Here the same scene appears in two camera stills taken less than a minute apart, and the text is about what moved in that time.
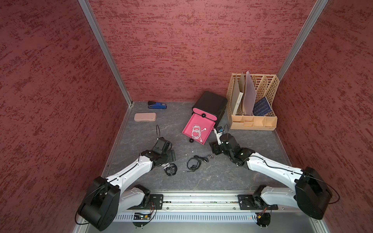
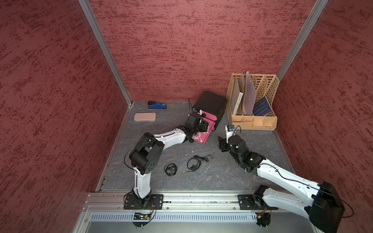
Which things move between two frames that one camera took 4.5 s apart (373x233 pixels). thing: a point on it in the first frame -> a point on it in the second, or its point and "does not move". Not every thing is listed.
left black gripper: [171, 156] -> [204, 127]
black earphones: [193, 168] does not move
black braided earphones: [205, 158] does not move
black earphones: [171, 169] does not move
